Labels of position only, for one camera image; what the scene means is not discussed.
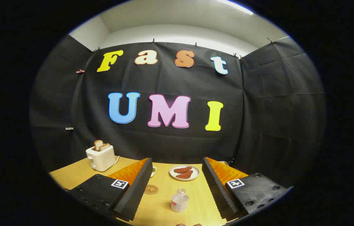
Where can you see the toast slice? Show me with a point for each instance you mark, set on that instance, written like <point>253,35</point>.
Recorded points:
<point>104,146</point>
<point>98,144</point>

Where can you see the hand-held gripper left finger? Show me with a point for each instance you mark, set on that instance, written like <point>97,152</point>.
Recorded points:
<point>134,193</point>

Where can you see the red meat patty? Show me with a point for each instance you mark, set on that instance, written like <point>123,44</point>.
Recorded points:
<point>185,175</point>
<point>182,170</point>

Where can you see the white round plate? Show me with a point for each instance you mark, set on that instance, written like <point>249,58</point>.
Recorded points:
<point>195,173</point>

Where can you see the cream toaster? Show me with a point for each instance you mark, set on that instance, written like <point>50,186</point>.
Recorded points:
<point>101,158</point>

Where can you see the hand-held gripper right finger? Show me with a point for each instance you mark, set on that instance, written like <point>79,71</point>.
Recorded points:
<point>219,191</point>

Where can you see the wooden table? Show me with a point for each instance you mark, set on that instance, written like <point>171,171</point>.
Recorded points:
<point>162,208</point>

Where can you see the round cork coaster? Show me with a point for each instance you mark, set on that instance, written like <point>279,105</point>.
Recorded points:
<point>151,189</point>

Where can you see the white divided seasoning dish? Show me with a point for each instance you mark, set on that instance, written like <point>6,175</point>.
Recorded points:
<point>154,171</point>

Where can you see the clear juice bottle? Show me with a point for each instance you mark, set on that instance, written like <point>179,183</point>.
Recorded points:
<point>180,202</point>

